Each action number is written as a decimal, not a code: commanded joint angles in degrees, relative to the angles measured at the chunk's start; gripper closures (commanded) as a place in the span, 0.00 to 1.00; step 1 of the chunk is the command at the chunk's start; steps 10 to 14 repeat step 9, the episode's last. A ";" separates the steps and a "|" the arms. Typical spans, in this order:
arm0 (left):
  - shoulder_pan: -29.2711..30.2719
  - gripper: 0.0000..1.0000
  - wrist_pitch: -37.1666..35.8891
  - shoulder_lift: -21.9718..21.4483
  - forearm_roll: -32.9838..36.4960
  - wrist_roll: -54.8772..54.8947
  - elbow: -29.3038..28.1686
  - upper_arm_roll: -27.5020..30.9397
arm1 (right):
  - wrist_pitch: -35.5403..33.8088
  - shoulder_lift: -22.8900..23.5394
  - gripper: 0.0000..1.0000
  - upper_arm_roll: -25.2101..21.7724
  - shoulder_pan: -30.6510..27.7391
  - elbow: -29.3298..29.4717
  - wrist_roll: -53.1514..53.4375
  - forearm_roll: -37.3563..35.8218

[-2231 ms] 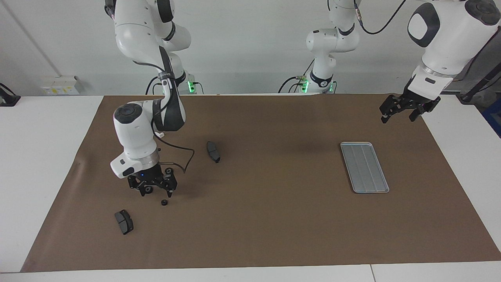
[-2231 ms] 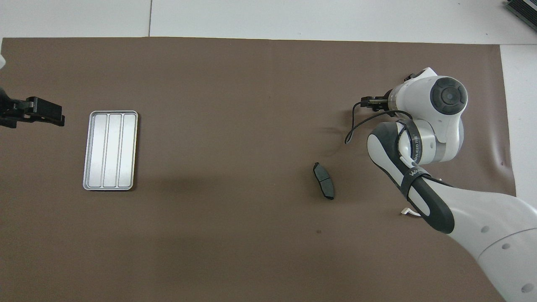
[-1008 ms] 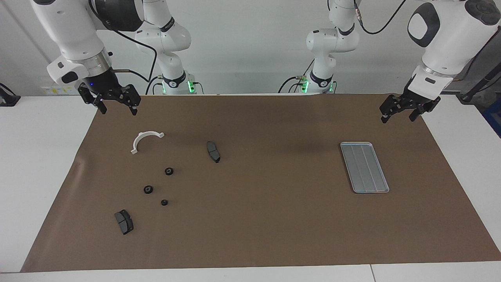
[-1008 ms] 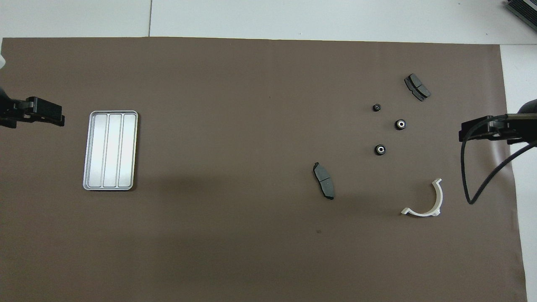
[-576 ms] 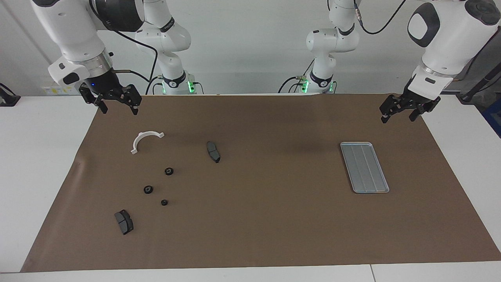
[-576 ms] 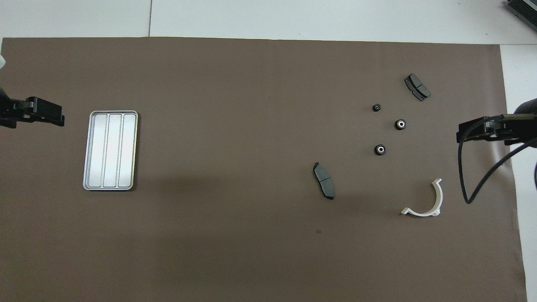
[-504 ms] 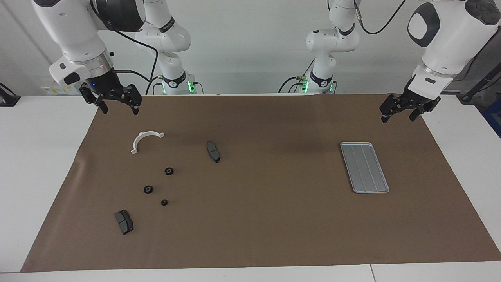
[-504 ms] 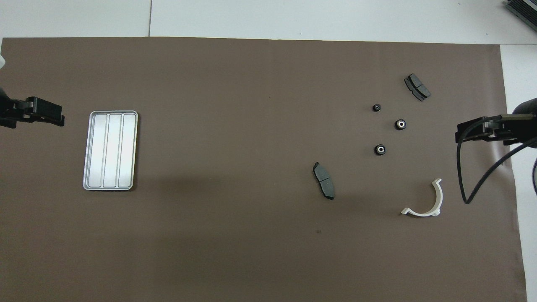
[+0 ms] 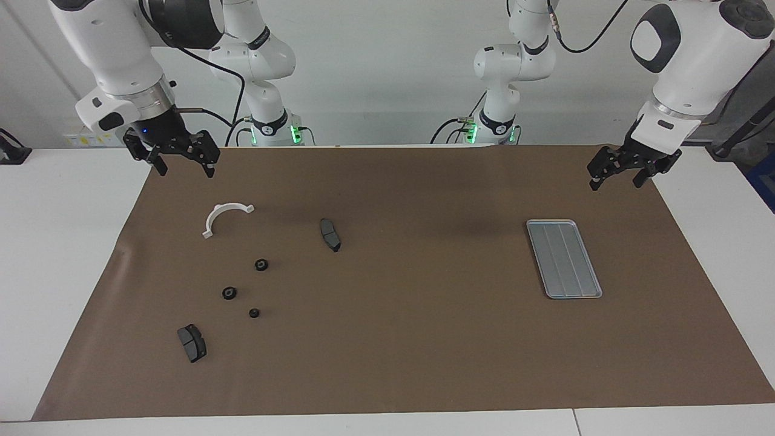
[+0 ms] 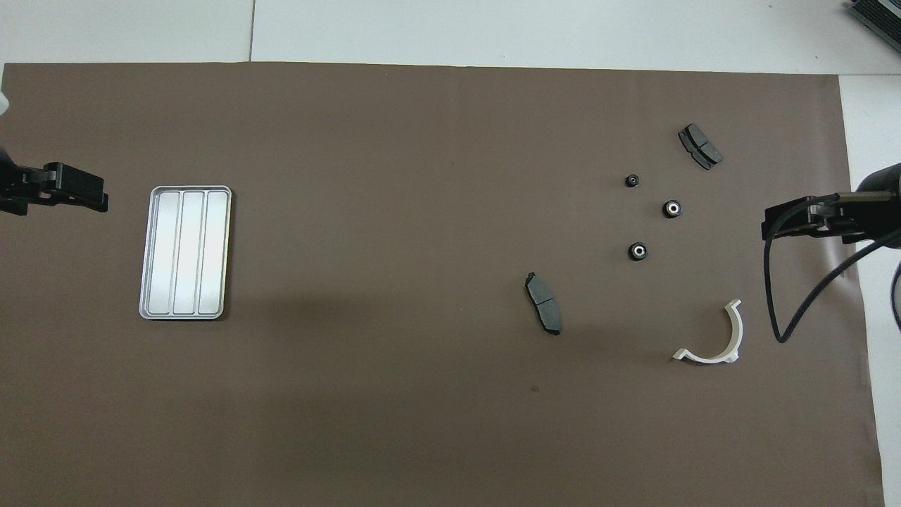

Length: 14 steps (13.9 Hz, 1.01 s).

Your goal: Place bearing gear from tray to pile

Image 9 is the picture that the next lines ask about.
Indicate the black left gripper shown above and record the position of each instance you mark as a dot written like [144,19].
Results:
[642,148]

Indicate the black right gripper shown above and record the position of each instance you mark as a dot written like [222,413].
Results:
[162,130]

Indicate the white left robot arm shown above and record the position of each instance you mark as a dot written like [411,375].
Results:
[708,66]

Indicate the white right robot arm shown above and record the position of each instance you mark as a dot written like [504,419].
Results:
[115,42]

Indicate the silver metal tray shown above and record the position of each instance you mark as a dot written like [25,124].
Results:
[566,260]

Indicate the black stand pole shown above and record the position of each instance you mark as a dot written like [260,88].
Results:
[751,121]

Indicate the blue crate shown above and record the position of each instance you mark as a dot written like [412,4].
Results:
[764,181]

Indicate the black clamp object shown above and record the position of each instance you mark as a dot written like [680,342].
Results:
[12,154]

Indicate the dark grey brake pad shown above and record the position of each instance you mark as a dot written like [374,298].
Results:
[192,345]
[330,235]

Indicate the brown paper table mat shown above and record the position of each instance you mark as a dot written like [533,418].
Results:
[424,351]

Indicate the white curved plastic bracket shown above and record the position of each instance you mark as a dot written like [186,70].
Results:
[215,213]

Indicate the white wall socket box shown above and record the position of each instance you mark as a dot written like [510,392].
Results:
[75,139]

